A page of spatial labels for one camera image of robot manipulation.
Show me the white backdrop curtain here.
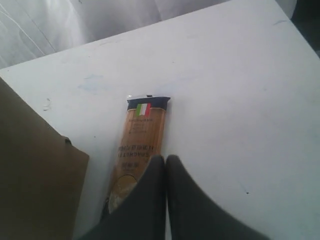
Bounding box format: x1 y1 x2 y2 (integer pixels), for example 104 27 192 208
0 0 301 70

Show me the large brown paper bag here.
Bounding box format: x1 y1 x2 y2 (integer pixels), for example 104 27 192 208
0 81 89 240

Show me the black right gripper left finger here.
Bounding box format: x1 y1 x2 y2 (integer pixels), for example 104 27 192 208
80 155 166 240

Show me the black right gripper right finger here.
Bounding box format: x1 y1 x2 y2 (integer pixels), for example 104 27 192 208
165 155 268 240

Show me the spaghetti packet with Italian flag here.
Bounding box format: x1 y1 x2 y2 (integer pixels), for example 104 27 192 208
100 95 170 220

